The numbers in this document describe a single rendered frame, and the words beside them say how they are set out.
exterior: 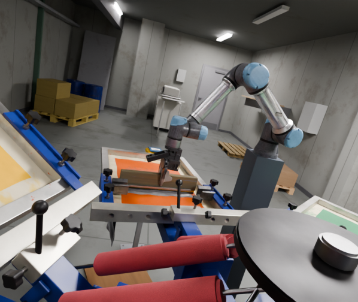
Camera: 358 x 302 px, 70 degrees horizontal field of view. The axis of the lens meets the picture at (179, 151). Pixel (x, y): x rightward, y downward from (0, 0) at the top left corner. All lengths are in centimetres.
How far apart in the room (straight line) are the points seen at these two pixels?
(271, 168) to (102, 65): 770
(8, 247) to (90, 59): 847
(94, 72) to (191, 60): 320
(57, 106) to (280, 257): 599
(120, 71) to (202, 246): 886
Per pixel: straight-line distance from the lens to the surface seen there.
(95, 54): 895
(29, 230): 66
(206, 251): 53
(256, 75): 131
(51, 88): 627
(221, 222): 113
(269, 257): 42
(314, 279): 43
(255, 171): 162
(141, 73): 850
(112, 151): 175
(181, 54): 926
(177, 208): 97
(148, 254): 58
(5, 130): 97
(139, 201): 123
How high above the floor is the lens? 153
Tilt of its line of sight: 15 degrees down
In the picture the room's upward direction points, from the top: 13 degrees clockwise
